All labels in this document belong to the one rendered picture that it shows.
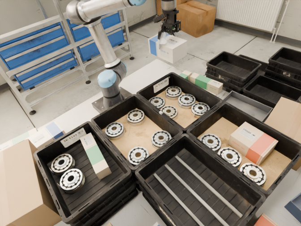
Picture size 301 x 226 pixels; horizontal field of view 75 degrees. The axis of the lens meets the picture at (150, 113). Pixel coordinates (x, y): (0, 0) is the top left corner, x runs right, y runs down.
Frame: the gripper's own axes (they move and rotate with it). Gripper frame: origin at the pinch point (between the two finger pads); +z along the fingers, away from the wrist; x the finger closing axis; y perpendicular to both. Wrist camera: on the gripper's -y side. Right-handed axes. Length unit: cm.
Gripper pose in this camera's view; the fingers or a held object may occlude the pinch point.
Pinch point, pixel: (167, 44)
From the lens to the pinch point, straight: 123.1
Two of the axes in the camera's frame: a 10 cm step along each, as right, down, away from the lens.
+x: 7.3, -5.4, 4.2
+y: 6.7, 4.9, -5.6
